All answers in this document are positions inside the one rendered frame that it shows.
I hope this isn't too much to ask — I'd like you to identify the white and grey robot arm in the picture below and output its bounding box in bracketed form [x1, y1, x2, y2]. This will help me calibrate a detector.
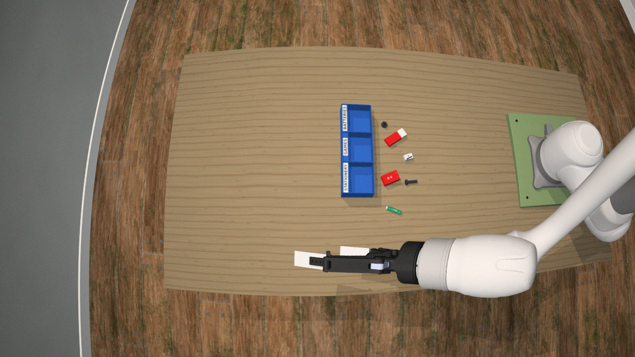
[416, 120, 635, 298]

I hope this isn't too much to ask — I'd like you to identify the green battery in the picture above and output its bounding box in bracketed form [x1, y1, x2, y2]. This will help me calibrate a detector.
[386, 206, 401, 215]

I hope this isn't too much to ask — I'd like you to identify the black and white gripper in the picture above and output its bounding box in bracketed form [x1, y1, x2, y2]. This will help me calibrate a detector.
[294, 241, 425, 285]

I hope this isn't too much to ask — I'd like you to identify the blue three-compartment bin rack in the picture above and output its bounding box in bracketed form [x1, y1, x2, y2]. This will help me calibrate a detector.
[340, 104, 375, 198]

